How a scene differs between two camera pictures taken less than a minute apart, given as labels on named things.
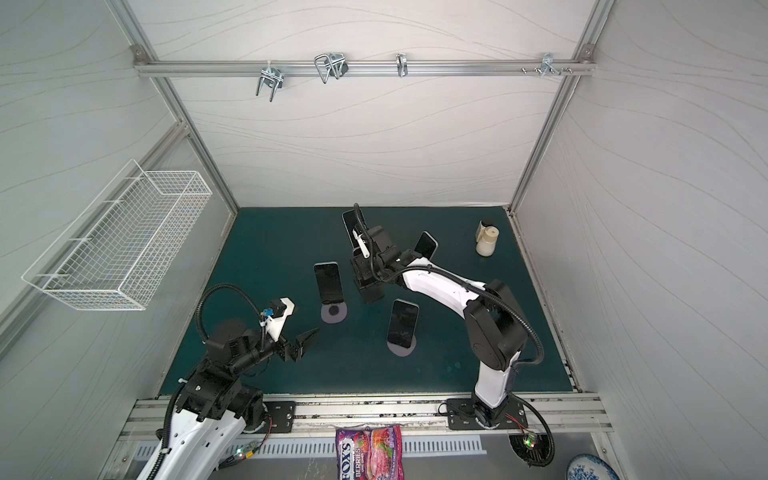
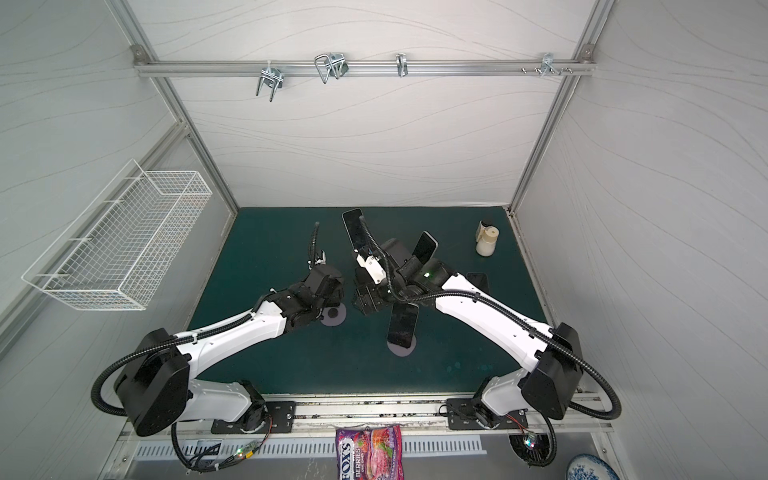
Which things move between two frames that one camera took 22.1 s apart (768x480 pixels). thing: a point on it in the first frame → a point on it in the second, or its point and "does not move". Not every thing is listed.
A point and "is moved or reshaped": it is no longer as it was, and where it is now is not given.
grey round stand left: [333, 313] does not move
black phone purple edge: [426, 245] is moved or reshaped
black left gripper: [296, 351] → [338, 291]
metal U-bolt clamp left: [271, 77] does not move
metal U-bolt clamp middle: [330, 64] does not move
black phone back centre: [351, 220] does not move
